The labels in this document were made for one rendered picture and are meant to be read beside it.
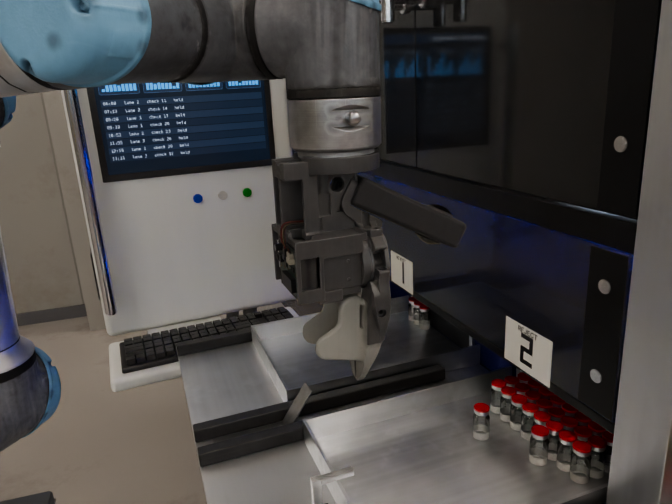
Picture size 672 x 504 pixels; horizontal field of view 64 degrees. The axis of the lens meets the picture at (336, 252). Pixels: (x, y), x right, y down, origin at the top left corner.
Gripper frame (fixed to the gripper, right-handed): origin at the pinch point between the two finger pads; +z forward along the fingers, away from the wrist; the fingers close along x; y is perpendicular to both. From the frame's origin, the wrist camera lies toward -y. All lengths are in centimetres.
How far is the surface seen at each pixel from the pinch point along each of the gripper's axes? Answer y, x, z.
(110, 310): 26, -82, 21
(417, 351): -25.7, -35.4, 21.1
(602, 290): -24.1, 4.3, -4.6
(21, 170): 77, -329, 16
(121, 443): 36, -168, 111
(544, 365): -24.5, -3.0, 7.5
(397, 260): -25.1, -41.7, 5.6
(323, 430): -1.8, -19.1, 20.2
